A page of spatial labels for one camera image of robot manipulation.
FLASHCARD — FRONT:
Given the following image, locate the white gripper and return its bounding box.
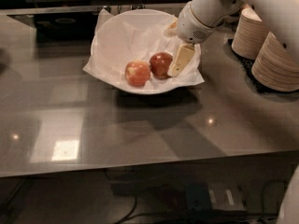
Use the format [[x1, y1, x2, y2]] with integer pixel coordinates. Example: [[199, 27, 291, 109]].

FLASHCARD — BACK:
[[164, 2, 214, 77]]

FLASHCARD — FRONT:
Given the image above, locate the dark red apple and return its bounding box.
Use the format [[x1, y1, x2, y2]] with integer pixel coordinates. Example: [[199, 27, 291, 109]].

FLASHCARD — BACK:
[[149, 52, 173, 79]]

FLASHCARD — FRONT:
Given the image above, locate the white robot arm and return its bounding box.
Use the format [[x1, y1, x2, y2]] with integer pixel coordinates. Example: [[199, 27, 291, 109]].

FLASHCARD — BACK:
[[171, 0, 299, 62]]

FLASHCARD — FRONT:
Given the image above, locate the white bowl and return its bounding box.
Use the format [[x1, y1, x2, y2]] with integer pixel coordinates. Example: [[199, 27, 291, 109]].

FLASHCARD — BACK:
[[90, 8, 202, 95]]

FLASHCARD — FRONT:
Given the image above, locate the yellowish red apple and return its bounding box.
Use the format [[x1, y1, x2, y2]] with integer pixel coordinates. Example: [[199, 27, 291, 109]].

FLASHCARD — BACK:
[[125, 61, 150, 87]]

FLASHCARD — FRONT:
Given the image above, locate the white paper liner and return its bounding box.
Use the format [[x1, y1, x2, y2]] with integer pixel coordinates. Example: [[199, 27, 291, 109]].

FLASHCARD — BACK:
[[82, 8, 206, 88]]

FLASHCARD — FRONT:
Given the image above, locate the rear paper plate stack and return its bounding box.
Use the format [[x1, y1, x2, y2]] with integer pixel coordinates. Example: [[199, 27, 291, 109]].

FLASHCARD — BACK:
[[232, 7, 269, 60]]

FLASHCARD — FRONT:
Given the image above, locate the paper plate stack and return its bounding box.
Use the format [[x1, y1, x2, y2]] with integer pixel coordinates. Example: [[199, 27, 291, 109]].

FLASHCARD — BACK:
[[232, 7, 269, 60], [251, 32, 299, 92]]

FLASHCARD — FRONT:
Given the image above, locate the black rubber mat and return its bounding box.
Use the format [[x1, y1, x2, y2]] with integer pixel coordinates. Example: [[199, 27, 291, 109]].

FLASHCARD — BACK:
[[234, 52, 299, 93]]

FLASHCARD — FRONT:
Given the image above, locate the front paper plate stack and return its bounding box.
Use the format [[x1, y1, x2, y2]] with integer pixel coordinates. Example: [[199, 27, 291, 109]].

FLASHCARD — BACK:
[[251, 32, 299, 92]]

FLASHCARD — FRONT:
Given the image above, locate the grey power box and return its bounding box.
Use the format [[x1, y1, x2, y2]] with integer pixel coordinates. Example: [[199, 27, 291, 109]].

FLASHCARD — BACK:
[[208, 183, 247, 212]]

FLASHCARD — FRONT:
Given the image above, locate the black cable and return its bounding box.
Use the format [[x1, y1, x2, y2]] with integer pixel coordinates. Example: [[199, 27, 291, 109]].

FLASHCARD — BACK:
[[113, 179, 289, 224]]

